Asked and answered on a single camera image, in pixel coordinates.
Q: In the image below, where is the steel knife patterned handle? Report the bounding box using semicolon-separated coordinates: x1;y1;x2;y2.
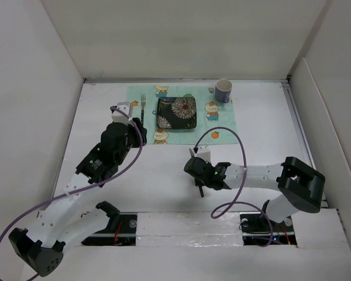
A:
189;147;205;198

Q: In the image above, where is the steel fork patterned handle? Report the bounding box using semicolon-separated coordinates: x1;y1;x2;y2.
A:
140;94;146;123

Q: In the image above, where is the green cartoon print cloth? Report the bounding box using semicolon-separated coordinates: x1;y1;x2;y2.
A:
126;85;238;145

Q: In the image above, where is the dark floral rectangular plate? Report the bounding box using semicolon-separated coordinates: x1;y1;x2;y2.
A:
156;97;197;130

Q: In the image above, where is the purple ceramic mug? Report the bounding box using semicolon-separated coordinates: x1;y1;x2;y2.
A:
215;78;232;103

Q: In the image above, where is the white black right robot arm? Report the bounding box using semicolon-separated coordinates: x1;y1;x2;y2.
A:
184;156;325;231

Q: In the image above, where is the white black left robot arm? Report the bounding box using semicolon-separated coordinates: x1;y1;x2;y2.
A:
8;115;147;277

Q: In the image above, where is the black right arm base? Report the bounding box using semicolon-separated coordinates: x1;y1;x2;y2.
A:
239;211;297;246

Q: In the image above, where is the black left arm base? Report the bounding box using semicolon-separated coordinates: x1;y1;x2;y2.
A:
81;213;137;246

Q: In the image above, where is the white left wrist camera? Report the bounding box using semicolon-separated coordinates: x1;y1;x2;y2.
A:
110;102;133;125

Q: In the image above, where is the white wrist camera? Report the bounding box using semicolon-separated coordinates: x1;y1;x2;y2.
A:
191;145;211;163
110;102;133;125

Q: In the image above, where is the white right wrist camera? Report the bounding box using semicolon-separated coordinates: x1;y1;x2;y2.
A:
191;145;211;163

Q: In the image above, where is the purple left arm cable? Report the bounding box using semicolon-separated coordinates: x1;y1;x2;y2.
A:
0;105;144;281

